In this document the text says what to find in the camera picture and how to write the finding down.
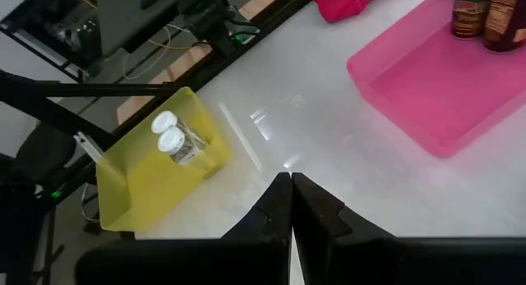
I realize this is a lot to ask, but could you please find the red cloth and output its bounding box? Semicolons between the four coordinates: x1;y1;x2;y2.
310;0;385;23

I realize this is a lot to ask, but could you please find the yellow plastic bin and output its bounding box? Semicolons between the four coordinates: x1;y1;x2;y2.
95;86;233;232

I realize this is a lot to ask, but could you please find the spice jar with yellow lid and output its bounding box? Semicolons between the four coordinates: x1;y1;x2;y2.
482;0;526;54

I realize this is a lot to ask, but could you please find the black table frame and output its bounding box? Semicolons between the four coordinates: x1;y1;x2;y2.
0;0;313;163

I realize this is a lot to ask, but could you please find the pink plastic bin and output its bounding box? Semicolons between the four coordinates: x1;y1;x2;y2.
346;0;526;159

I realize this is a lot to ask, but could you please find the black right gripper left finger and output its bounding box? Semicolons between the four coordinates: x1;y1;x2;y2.
76;172;293;285

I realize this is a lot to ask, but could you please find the silver metal bracket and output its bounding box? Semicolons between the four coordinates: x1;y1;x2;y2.
73;131;106;163

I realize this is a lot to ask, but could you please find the brown labelled can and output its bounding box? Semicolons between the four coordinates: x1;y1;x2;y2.
450;0;492;40

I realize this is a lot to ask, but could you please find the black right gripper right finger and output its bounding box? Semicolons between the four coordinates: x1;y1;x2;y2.
292;173;526;285

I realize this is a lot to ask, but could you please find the spice jar with white lid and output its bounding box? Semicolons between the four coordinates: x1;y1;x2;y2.
157;126;209;167
150;110;194;140

